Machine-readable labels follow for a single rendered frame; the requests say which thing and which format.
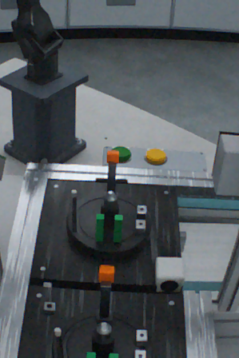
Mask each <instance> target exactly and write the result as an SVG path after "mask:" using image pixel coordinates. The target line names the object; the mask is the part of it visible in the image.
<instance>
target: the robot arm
mask: <svg viewBox="0 0 239 358"><path fill-rule="evenodd" d="M16 3H17V8H18V16H17V17H16V18H15V19H14V20H12V21H11V22H10V23H11V26H12V28H13V29H12V30H13V32H14V38H16V41H17V43H18V44H19V46H20V48H21V50H22V52H23V57H24V58H25V59H28V62H27V66H26V68H27V74H25V75H24V78H26V79H27V80H29V81H31V82H35V83H38V84H39V85H41V86H45V85H47V84H49V83H50V82H51V81H53V80H55V79H57V78H59V77H61V76H62V75H63V73H62V72H58V49H59V48H61V47H62V44H63V42H64V39H62V37H61V36H60V34H59V33H58V32H57V31H56V30H55V29H54V28H53V25H52V21H51V19H50V16H49V15H48V14H47V13H46V11H45V10H44V9H43V8H42V6H41V5H40V4H41V3H40V0H16Z"/></svg>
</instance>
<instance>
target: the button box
mask: <svg viewBox="0 0 239 358"><path fill-rule="evenodd" d="M114 147H117V146H104V148H103V158H102V167H109V163H108V162H107V152H108V150H111V149H112V148H114ZM126 148H127V149H130V151H131V158H130V159H129V160H127V161H119V163H118V164H117V167H118V168H134V169H164V170H180V171H194V172H207V168H206V163H205V154H204V153H203V152H190V151H175V150H171V149H161V150H163V152H164V153H166V159H165V161H164V162H162V163H157V164H156V163H152V162H149V161H147V160H146V158H145V155H146V151H147V150H148V149H151V148H147V149H145V148H130V147H126Z"/></svg>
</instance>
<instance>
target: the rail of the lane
mask: <svg viewBox="0 0 239 358"><path fill-rule="evenodd" d="M108 169H109V168H108V167H102V166H87V165H58V164H42V163H27V165H26V170H25V174H24V179H25V177H34V180H35V181H37V180H38V178H47V180H57V181H87V182H102V183H108ZM115 183H118V184H135V185H165V186H176V192H177V197H195V198H209V199H224V200H239V197H238V196H223V195H216V194H215V192H214V188H213V179H212V177H211V173H207V172H194V171H180V170H164V169H134V168H118V167H117V168H116V181H115Z"/></svg>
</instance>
